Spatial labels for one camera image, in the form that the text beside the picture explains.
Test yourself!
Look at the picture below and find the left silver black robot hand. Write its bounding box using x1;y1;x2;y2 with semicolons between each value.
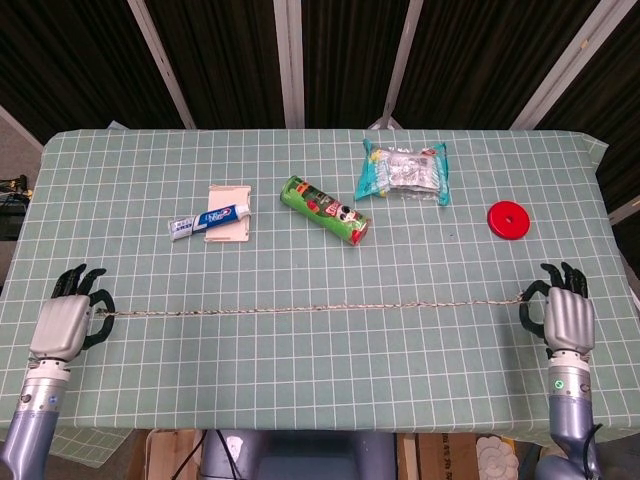
28;264;117;362

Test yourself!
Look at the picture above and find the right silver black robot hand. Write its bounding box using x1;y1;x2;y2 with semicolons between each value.
518;261;597;358

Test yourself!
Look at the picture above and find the beige speckled braided rope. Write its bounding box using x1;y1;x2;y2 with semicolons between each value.
93;296;527;321

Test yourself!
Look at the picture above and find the red plastic disc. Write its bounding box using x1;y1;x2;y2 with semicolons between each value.
486;200;533;242

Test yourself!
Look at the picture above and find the white flower shaped object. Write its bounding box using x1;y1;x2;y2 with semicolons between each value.
474;434;519;480

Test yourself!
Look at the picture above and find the brown cardboard box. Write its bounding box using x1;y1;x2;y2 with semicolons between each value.
127;429;204;480
416;432;477;480

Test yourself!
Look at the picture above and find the blue white toothpaste tube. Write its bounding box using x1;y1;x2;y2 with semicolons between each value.
168;202;251;243

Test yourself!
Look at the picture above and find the beige flat plastic tray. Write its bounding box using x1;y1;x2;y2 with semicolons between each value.
203;183;253;245

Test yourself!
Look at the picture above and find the teal silver snack bag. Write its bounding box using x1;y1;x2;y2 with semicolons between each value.
353;138;451;207

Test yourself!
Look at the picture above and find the green grid tablecloth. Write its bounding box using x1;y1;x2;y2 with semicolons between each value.
0;127;640;457

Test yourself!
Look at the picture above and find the green chips can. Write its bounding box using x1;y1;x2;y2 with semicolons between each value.
278;174;374;248

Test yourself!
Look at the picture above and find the grey blue robot torso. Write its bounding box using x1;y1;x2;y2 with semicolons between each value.
199;429;399;480

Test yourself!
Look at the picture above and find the dark pleated curtain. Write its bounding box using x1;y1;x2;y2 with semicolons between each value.
0;0;640;236

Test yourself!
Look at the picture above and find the black equipment with cables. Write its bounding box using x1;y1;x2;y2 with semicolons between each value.
0;173;34;244

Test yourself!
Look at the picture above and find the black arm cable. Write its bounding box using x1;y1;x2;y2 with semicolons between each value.
582;422;605;480

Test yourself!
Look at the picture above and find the white frame post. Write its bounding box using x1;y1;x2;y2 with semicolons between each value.
126;0;197;130
273;0;306;129
511;0;615;131
368;0;425;131

